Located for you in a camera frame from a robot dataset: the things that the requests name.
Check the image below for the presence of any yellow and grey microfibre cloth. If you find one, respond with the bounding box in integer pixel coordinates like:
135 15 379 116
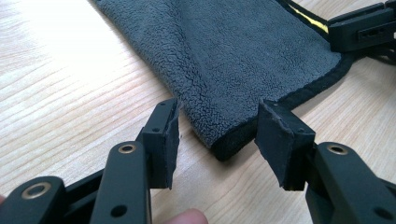
92 0 354 162

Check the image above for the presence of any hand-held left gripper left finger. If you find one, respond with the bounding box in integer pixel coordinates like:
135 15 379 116
135 97 182 191

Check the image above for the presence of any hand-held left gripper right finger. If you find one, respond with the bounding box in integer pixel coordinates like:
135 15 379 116
253 99 317 192

